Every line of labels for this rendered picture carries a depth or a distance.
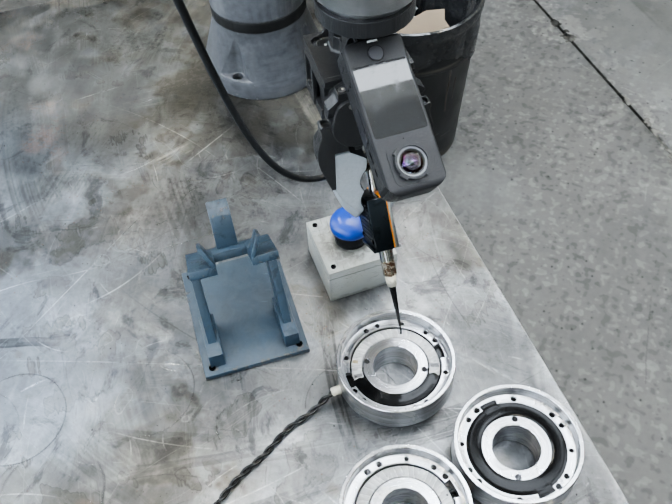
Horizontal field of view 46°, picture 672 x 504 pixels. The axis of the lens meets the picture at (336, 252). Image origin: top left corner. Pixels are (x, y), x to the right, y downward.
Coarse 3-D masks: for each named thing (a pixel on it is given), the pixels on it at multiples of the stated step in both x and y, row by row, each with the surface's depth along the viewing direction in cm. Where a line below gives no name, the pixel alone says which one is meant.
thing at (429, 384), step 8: (416, 344) 73; (440, 352) 72; (440, 368) 71; (432, 376) 70; (352, 384) 70; (360, 384) 70; (368, 384) 70; (424, 384) 70; (432, 384) 70; (368, 392) 69; (376, 392) 69; (384, 392) 69; (408, 392) 69; (416, 392) 69; (424, 392) 69; (376, 400) 69; (384, 400) 69; (392, 400) 69; (400, 400) 69; (408, 400) 69; (416, 400) 69; (424, 400) 69
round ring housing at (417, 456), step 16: (384, 448) 65; (400, 448) 65; (416, 448) 65; (368, 464) 65; (384, 464) 65; (400, 464) 65; (416, 464) 65; (432, 464) 65; (448, 464) 64; (352, 480) 64; (400, 480) 64; (416, 480) 64; (448, 480) 64; (464, 480) 63; (352, 496) 64; (384, 496) 64; (400, 496) 65; (416, 496) 65; (432, 496) 63; (464, 496) 63
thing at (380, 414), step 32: (384, 320) 74; (416, 320) 73; (352, 352) 72; (384, 352) 73; (416, 352) 72; (448, 352) 71; (384, 384) 70; (416, 384) 70; (448, 384) 68; (384, 416) 68; (416, 416) 68
